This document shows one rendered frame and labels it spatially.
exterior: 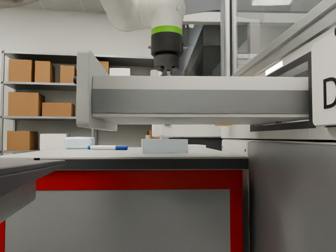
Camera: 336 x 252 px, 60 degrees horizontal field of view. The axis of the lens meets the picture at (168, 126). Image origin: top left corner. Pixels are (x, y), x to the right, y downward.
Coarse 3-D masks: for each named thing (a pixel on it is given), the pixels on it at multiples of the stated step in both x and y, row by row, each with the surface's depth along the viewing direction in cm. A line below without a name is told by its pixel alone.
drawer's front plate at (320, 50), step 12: (312, 48) 39; (324, 48) 36; (312, 60) 39; (324, 60) 36; (312, 72) 39; (324, 72) 36; (312, 84) 39; (312, 96) 39; (312, 108) 39; (312, 120) 39; (324, 120) 36
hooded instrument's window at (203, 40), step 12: (192, 24) 140; (204, 24) 140; (216, 24) 140; (192, 36) 139; (204, 36) 140; (216, 36) 140; (192, 48) 139; (204, 48) 139; (216, 48) 140; (180, 60) 139; (192, 60) 139; (204, 60) 139; (216, 60) 139; (180, 72) 139; (192, 72) 139; (204, 72) 139; (216, 72) 139
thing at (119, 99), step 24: (96, 96) 42; (120, 96) 42; (144, 96) 42; (168, 96) 42; (192, 96) 43; (216, 96) 43; (240, 96) 43; (264, 96) 43; (288, 96) 43; (120, 120) 52; (144, 120) 52; (168, 120) 52; (192, 120) 52; (216, 120) 52; (240, 120) 52; (264, 120) 52; (288, 120) 52
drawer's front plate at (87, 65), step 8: (80, 56) 41; (88, 56) 41; (80, 64) 41; (88, 64) 41; (96, 64) 46; (80, 72) 41; (88, 72) 41; (96, 72) 46; (104, 72) 53; (80, 80) 40; (88, 80) 41; (80, 88) 40; (88, 88) 41; (80, 96) 40; (88, 96) 41; (80, 104) 40; (88, 104) 40; (80, 112) 40; (88, 112) 40; (80, 120) 40; (88, 120) 40; (96, 120) 46; (96, 128) 50; (104, 128) 53; (112, 128) 62
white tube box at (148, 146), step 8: (144, 144) 78; (152, 144) 79; (160, 144) 79; (168, 144) 79; (176, 144) 80; (184, 144) 80; (144, 152) 78; (152, 152) 79; (160, 152) 79; (168, 152) 79; (176, 152) 80; (184, 152) 80
